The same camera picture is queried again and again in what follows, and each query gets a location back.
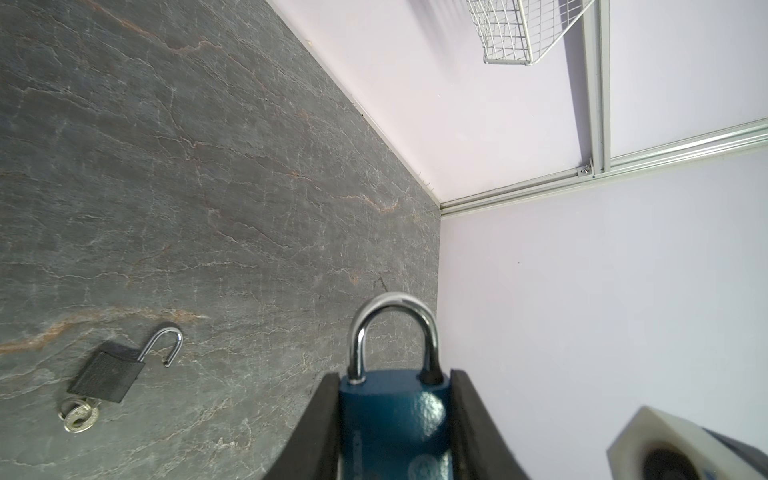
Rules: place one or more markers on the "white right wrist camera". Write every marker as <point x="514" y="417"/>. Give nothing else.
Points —
<point x="658" y="445"/>

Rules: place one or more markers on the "long white wire basket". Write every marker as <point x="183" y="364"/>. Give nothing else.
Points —
<point x="522" y="32"/>

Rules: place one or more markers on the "silver key with ring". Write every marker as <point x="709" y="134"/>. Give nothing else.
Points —
<point x="79" y="414"/>

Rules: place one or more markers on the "aluminium frame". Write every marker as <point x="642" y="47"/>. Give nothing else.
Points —
<point x="595" y="16"/>

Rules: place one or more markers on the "blue padlock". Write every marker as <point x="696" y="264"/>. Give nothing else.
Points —
<point x="395" y="423"/>

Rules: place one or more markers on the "black padlock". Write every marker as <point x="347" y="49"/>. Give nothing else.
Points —
<point x="110" y="372"/>

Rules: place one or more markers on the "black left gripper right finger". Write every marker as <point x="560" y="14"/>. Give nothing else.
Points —
<point x="477" y="446"/>

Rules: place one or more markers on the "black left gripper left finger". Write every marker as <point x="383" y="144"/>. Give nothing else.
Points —
<point x="313" y="449"/>

